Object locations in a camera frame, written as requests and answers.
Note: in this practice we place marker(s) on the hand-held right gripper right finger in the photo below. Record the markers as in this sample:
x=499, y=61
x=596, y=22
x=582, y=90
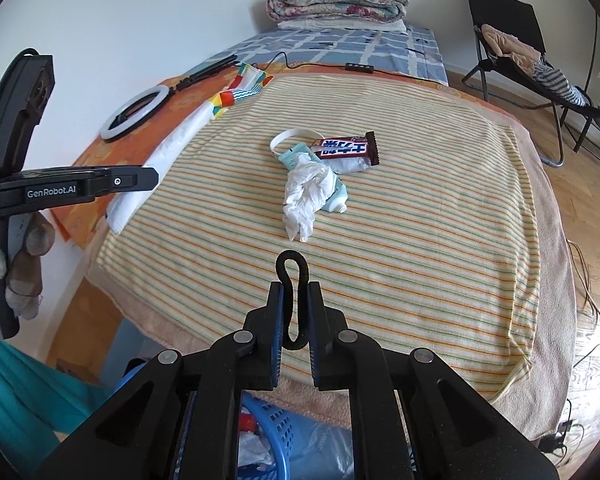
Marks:
x=325, y=320

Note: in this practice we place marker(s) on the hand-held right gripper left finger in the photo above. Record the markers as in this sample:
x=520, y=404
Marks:
x=280, y=310

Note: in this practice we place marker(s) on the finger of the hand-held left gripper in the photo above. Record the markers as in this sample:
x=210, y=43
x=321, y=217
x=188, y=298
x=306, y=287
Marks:
x=130, y=180

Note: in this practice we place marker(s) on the white bag with colourful print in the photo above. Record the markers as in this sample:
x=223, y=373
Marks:
x=180, y=135

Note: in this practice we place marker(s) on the blue plastic basket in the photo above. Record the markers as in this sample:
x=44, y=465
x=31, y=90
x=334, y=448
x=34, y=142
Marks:
x=275, y=425

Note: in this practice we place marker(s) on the white tissue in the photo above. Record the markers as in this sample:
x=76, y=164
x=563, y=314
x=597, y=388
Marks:
x=307, y=190

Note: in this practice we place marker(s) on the light blue tube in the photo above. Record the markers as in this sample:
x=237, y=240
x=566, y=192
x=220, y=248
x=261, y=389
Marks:
x=339, y=195

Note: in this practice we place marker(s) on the white paper band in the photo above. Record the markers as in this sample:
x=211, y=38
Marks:
x=280, y=141

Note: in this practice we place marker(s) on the clear plastic wrapper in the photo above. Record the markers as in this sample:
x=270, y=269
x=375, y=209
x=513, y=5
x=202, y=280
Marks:
x=352, y=166

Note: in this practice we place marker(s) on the chocolate bar wrapper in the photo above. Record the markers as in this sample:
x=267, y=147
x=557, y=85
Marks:
x=345, y=149

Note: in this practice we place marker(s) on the person's left hand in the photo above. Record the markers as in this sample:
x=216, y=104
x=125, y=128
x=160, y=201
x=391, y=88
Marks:
x=30, y=270

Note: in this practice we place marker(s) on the clear plastic liner bag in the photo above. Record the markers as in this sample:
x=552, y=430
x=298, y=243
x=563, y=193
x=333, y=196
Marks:
x=325, y=450

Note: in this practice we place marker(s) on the black tripod stand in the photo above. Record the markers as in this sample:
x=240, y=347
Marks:
x=205, y=72

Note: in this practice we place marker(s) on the blue plaid bedsheet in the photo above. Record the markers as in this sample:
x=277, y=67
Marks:
x=330, y=47

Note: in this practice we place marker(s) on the person's teal trousers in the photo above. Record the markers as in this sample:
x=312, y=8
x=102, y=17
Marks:
x=30, y=410

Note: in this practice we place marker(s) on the white power strip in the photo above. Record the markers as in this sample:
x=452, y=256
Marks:
x=560, y=430

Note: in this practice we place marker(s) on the folded white cloth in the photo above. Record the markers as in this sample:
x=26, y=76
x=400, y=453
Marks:
x=340, y=25

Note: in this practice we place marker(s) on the peach cloth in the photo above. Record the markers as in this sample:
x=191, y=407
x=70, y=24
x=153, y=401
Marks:
x=510, y=47

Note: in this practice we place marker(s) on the striped garment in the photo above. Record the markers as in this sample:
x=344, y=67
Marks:
x=560, y=82

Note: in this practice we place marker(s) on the black folding chair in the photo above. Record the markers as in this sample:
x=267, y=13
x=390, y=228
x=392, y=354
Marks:
x=500, y=5

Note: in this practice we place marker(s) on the black clothes rack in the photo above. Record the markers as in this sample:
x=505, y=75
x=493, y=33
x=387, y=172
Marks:
x=594, y=60

